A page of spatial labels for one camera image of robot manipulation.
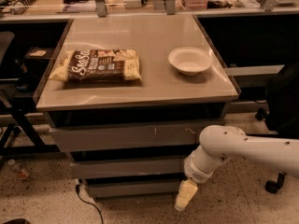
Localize white paper bowl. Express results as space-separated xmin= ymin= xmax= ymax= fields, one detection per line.
xmin=168 ymin=47 xmax=212 ymax=76

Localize grey bottom drawer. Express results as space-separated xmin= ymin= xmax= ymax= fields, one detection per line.
xmin=85 ymin=179 xmax=180 ymax=199

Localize grey top drawer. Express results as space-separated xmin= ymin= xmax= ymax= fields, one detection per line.
xmin=50 ymin=119 xmax=225 ymax=152

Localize brown seaweed snack bag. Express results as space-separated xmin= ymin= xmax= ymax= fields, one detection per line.
xmin=50 ymin=49 xmax=141 ymax=83

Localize black table frame left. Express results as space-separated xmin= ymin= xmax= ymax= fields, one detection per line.
xmin=0 ymin=90 xmax=59 ymax=158

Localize plastic bottle on floor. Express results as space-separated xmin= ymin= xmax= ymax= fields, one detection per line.
xmin=7 ymin=159 xmax=30 ymax=180

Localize grey drawer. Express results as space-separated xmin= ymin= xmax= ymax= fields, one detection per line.
xmin=70 ymin=155 xmax=184 ymax=179
xmin=85 ymin=179 xmax=180 ymax=199
xmin=50 ymin=119 xmax=225 ymax=152

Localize black coiled spring tool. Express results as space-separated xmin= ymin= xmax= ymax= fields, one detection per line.
xmin=9 ymin=0 xmax=36 ymax=15

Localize black office chair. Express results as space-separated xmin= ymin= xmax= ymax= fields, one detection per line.
xmin=254 ymin=63 xmax=299 ymax=194

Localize black power cable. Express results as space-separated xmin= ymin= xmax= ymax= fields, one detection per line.
xmin=74 ymin=184 xmax=105 ymax=224

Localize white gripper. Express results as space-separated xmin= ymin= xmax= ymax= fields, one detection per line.
xmin=175 ymin=158 xmax=214 ymax=211

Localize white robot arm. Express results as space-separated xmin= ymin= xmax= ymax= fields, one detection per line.
xmin=175 ymin=125 xmax=299 ymax=211

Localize grey drawer cabinet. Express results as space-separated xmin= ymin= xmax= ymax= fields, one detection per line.
xmin=37 ymin=15 xmax=238 ymax=187

